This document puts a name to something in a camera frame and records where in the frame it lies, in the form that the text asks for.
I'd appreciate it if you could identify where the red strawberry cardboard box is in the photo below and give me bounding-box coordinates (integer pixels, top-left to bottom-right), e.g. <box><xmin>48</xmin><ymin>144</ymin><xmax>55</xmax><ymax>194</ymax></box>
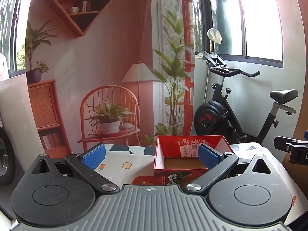
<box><xmin>153</xmin><ymin>135</ymin><xmax>235</xmax><ymax>186</ymax></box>

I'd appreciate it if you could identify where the black framed window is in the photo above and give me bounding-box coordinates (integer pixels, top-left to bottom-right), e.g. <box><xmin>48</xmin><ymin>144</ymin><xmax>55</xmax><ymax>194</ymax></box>
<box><xmin>195</xmin><ymin>0</ymin><xmax>293</xmax><ymax>68</ymax></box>
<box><xmin>0</xmin><ymin>0</ymin><xmax>27</xmax><ymax>74</ymax></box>

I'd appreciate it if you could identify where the wall poster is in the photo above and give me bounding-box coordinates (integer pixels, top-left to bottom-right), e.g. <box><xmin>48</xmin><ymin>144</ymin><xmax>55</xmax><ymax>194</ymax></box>
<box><xmin>25</xmin><ymin>0</ymin><xmax>195</xmax><ymax>150</ymax></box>

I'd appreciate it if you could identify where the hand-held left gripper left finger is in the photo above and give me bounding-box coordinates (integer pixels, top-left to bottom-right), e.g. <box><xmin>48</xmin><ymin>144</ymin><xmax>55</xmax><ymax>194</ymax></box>
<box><xmin>31</xmin><ymin>144</ymin><xmax>120</xmax><ymax>195</ymax></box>

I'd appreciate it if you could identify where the brown wooden panel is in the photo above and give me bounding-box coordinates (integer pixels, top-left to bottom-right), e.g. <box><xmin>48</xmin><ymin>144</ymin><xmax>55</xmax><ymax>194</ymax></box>
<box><xmin>283</xmin><ymin>153</ymin><xmax>297</xmax><ymax>188</ymax></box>

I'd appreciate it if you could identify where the red bear mat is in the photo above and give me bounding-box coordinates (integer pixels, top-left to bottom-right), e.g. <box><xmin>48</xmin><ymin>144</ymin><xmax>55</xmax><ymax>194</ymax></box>
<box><xmin>132</xmin><ymin>175</ymin><xmax>157</xmax><ymax>186</ymax></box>

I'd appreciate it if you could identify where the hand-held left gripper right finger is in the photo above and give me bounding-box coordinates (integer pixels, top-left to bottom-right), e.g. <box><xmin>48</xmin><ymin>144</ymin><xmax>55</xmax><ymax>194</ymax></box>
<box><xmin>184</xmin><ymin>144</ymin><xmax>276</xmax><ymax>195</ymax></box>

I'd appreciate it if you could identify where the black exercise bike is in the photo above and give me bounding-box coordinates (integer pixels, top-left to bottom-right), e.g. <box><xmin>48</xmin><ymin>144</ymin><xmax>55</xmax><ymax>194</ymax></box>
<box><xmin>194</xmin><ymin>50</ymin><xmax>299</xmax><ymax>147</ymax></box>

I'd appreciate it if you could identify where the white plastic bag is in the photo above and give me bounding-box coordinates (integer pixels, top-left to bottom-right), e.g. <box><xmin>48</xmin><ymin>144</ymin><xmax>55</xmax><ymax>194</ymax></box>
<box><xmin>207</xmin><ymin>28</ymin><xmax>222</xmax><ymax>44</ymax></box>

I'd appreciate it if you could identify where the dark round wheel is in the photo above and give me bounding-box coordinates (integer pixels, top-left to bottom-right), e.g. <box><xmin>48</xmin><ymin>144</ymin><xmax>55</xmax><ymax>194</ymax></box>
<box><xmin>0</xmin><ymin>126</ymin><xmax>16</xmax><ymax>186</ymax></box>

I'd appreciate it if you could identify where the white printed tablecloth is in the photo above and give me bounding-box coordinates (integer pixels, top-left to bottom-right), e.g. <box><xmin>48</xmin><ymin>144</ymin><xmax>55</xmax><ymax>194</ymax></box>
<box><xmin>52</xmin><ymin>142</ymin><xmax>299</xmax><ymax>222</ymax></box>

